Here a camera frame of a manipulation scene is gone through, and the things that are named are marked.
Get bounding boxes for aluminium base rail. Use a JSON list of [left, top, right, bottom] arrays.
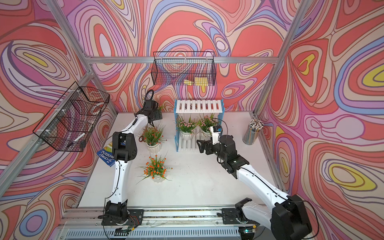
[[51, 206, 275, 240]]

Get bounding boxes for yellow sponge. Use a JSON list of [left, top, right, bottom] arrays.
[[183, 77, 209, 87]]

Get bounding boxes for clear tape roll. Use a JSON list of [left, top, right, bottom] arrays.
[[88, 102, 104, 116]]

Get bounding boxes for black wire basket back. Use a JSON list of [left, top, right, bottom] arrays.
[[151, 51, 217, 87]]

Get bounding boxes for orange flower pot front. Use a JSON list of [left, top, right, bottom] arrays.
[[139, 155, 169, 183]]

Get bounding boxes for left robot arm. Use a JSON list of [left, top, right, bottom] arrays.
[[102, 100, 160, 226]]

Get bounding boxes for black wire basket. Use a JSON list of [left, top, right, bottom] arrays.
[[151, 51, 217, 87], [33, 82, 110, 152]]

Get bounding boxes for red handled scissors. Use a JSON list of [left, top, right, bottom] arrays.
[[139, 135, 145, 143]]

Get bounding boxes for black wire basket left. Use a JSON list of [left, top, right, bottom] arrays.
[[33, 82, 110, 152]]

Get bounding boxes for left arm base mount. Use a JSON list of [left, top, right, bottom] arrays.
[[98, 209, 144, 227]]

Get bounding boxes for blue white slatted rack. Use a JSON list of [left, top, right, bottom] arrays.
[[174, 100, 225, 152]]

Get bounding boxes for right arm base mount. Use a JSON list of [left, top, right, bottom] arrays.
[[217, 208, 260, 226]]

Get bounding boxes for pencil holder with pencils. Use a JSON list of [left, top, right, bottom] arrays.
[[243, 119, 264, 145]]

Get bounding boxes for white marker pen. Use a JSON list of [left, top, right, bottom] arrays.
[[67, 133, 85, 148]]

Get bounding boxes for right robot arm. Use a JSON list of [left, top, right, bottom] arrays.
[[197, 135, 313, 240]]

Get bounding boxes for red flower pot middle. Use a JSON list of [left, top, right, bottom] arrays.
[[142, 125, 165, 155]]

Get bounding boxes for blue picture book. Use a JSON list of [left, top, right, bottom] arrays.
[[97, 142, 115, 167]]

